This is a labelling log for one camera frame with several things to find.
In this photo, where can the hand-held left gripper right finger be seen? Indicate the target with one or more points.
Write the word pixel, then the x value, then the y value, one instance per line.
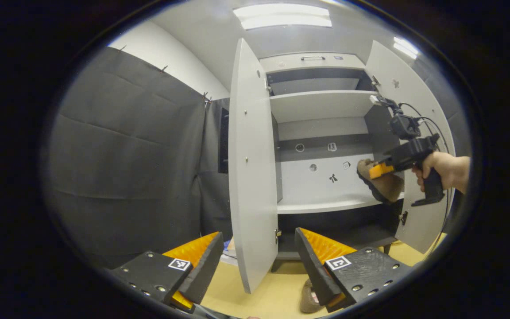
pixel 312 270

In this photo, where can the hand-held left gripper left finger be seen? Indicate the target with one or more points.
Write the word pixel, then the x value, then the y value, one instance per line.
pixel 202 270

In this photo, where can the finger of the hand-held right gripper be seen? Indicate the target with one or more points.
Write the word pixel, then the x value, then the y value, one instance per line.
pixel 379 170

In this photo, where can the brown felt shoe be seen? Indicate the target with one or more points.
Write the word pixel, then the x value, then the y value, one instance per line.
pixel 388 186
pixel 308 301

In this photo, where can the grey cabinet door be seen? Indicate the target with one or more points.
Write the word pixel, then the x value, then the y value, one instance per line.
pixel 414 88
pixel 253 168

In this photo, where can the grey shoe cabinet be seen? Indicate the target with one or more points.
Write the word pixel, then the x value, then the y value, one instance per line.
pixel 321 106

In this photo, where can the white cover book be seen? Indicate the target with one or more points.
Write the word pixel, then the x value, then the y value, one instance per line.
pixel 232 261

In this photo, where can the blue cover book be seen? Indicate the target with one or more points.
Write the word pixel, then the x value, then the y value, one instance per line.
pixel 229 254

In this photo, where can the small ceiling light panel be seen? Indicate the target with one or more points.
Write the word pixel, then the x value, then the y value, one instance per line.
pixel 405 48

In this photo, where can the black backdrop cloth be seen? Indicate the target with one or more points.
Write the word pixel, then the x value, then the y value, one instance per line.
pixel 126 155

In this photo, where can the large ceiling light panel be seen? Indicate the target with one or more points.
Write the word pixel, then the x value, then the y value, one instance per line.
pixel 281 17

